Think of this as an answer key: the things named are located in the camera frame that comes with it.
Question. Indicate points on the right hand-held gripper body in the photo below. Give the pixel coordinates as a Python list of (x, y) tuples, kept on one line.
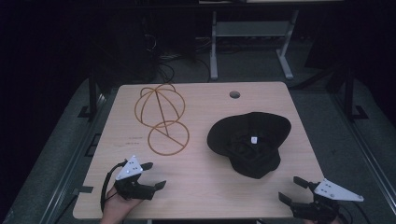
[(323, 202)]

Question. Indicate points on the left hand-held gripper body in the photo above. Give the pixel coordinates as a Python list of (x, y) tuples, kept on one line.
[(130, 175)]

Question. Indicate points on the black hat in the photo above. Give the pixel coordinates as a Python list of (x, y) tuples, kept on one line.
[(249, 143)]

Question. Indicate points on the person's left hand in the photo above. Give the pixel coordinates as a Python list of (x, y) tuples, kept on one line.
[(117, 206)]

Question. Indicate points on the grey metal stand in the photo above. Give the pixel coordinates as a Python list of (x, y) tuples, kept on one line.
[(252, 43)]

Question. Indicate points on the black metal post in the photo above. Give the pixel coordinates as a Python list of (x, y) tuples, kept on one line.
[(350, 96), (92, 93)]

